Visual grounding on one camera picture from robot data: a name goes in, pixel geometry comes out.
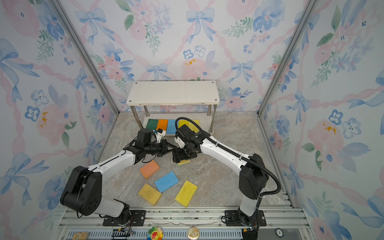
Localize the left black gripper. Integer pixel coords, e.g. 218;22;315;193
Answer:
145;140;177;158

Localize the blue sponge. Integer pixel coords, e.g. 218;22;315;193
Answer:
166;120;177;135
155;171;179;193

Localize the green scrub sponge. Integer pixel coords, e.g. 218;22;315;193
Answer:
146;119;159;131

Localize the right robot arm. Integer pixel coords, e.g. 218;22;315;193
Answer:
173;125;271;227

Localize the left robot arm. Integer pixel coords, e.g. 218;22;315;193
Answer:
60;129;177;222

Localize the white two-tier shelf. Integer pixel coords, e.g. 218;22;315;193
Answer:
127;81;220;134

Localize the peach pink sponge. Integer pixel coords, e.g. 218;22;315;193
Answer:
140;161;161;180

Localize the yellow orange sponge bottom left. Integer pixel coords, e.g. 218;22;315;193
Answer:
138;183;162;206

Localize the colourful round toy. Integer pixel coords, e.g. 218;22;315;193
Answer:
147;227;164;240

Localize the round gold badge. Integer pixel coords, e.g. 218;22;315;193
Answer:
187;227;200;240

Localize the round white dial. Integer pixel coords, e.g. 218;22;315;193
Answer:
275;228;284;238

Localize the small yellow patterned card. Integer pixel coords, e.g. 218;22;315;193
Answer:
72;232;90;240

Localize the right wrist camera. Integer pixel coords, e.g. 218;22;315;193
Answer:
175;137;185;149

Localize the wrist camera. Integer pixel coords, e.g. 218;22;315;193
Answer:
155;129;167;143
175;137;185;149

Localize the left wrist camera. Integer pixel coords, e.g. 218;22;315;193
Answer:
155;129;167;143

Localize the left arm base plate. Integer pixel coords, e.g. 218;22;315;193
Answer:
103;210;147;227

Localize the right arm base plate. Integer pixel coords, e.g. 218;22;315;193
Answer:
221;210;267;228

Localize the black corrugated cable hose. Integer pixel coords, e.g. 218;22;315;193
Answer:
174;116;282;199

